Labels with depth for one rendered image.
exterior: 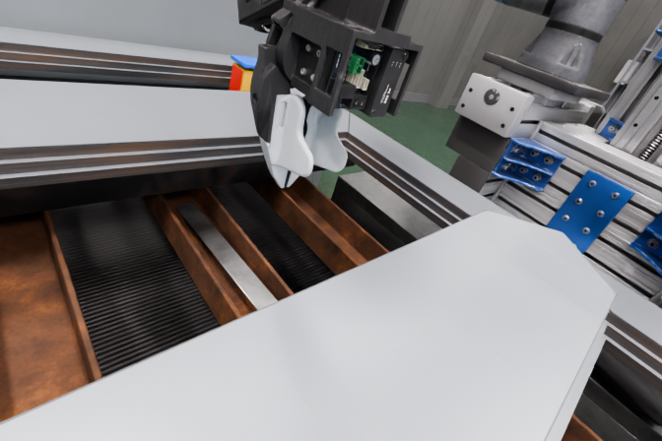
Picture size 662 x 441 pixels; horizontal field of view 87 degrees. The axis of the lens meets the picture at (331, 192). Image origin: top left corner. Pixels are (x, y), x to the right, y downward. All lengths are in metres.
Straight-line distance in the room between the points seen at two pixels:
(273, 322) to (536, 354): 0.23
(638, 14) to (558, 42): 7.09
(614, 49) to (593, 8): 7.03
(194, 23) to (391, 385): 0.84
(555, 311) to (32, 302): 0.56
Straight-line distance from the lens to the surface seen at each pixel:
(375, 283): 0.33
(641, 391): 0.73
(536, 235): 0.58
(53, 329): 0.49
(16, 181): 0.45
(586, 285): 0.53
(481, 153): 0.88
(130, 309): 0.66
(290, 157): 0.28
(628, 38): 7.97
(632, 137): 1.01
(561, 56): 0.94
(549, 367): 0.37
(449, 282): 0.38
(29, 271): 0.55
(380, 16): 0.23
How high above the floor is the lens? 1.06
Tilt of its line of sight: 29 degrees down
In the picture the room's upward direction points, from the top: 19 degrees clockwise
